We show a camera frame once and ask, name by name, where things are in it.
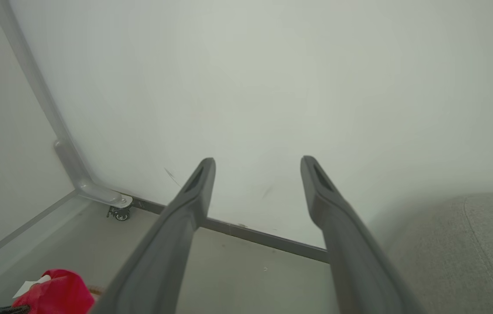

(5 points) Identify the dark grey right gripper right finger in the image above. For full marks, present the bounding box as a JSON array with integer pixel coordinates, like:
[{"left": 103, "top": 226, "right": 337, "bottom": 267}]
[{"left": 300, "top": 155, "right": 426, "bottom": 314}]

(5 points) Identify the grey fabric sofa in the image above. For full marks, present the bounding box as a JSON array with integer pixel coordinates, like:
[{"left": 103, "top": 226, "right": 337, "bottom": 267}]
[{"left": 369, "top": 192, "right": 493, "bottom": 314}]

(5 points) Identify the grey metal frame bracket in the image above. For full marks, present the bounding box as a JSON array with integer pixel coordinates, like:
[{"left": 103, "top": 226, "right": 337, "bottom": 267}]
[{"left": 0, "top": 0, "right": 134, "bottom": 209}]

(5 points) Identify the light grey skirting rail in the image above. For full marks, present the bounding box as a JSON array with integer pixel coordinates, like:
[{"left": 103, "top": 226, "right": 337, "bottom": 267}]
[{"left": 0, "top": 190, "right": 78, "bottom": 272}]

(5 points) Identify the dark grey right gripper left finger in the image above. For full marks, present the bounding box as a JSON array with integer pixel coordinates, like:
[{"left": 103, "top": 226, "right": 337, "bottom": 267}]
[{"left": 91, "top": 157, "right": 216, "bottom": 314}]

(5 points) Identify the dark grey baseboard strip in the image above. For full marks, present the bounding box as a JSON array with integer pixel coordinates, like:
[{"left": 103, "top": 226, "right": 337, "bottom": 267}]
[{"left": 131, "top": 196, "right": 330, "bottom": 263}]

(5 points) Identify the small black caster wheel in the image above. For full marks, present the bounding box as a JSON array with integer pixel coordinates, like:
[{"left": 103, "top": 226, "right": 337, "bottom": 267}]
[{"left": 107, "top": 206, "right": 132, "bottom": 222}]

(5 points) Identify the red and white clothing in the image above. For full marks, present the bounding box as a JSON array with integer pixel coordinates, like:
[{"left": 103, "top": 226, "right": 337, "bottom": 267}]
[{"left": 12, "top": 269, "right": 96, "bottom": 314}]

